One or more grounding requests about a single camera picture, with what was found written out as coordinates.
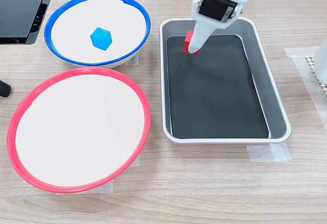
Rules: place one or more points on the red cube block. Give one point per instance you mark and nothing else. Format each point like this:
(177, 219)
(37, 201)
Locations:
(187, 42)

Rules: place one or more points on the blue cube block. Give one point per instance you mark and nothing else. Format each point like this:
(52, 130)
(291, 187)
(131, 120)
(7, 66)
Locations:
(101, 38)

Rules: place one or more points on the black tray liner mat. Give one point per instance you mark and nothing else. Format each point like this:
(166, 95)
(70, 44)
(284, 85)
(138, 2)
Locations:
(217, 93)

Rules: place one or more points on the silver metal tray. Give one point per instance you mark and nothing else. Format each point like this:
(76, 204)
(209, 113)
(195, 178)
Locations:
(276, 101)

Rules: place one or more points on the translucent tape strip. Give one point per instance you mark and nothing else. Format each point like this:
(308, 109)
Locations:
(268, 153)
(102, 188)
(137, 160)
(132, 59)

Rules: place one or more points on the translucent tape sheet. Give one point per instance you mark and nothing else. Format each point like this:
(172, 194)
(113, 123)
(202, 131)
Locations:
(299, 55)

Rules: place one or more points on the blue-rimmed white dish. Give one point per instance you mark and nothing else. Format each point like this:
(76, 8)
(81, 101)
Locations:
(97, 11)

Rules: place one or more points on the white mesh grip mat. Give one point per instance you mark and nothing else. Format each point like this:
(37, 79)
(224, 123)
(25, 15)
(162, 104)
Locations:
(313, 66)

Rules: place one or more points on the red-rimmed white dish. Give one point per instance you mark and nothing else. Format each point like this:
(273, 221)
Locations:
(79, 129)

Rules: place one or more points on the black flat device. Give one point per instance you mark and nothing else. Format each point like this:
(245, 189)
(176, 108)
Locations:
(18, 11)

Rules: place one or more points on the black tripod foot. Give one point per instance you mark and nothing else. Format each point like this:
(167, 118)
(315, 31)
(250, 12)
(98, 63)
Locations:
(4, 89)

